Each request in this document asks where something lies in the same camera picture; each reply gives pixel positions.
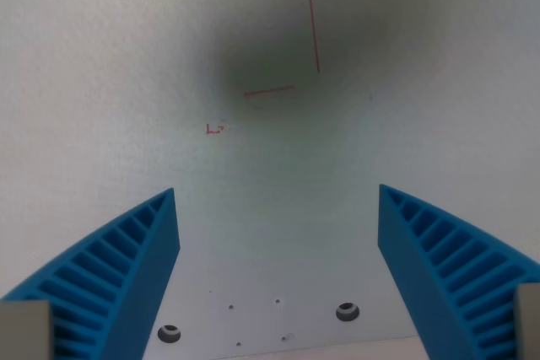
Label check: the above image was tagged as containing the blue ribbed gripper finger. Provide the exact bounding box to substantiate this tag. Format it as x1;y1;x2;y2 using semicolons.
377;184;540;360
0;187;181;360

